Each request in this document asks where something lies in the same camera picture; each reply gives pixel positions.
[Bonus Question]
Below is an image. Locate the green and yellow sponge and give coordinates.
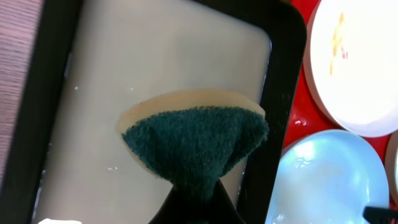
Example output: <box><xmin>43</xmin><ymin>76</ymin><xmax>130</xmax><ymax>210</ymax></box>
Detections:
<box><xmin>118</xmin><ymin>89</ymin><xmax>269</xmax><ymax>202</ymax></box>

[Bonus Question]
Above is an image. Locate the red plastic tray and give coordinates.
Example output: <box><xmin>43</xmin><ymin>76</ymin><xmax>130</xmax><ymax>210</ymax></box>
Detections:
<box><xmin>282</xmin><ymin>0</ymin><xmax>398</xmax><ymax>212</ymax></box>

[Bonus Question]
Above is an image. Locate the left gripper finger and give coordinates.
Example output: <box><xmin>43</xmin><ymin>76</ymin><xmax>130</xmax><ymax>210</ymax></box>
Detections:
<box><xmin>149</xmin><ymin>180</ymin><xmax>245</xmax><ymax>224</ymax></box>

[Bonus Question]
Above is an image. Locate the black tray with soapy water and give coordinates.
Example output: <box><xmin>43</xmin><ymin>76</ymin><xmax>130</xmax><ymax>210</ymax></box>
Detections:
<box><xmin>1</xmin><ymin>1</ymin><xmax>306</xmax><ymax>223</ymax></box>

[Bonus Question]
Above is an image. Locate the light blue plate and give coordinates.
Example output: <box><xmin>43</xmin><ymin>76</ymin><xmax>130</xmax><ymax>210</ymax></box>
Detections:
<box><xmin>266</xmin><ymin>129</ymin><xmax>390</xmax><ymax>223</ymax></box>
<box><xmin>384</xmin><ymin>131</ymin><xmax>398</xmax><ymax>205</ymax></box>

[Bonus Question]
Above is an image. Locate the white round plate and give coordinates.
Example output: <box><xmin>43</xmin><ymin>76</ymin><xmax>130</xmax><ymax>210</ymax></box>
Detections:
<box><xmin>305</xmin><ymin>0</ymin><xmax>397</xmax><ymax>138</ymax></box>

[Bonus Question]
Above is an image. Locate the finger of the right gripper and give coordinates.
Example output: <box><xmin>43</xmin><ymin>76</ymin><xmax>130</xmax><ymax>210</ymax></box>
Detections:
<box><xmin>363</xmin><ymin>207</ymin><xmax>398</xmax><ymax>224</ymax></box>

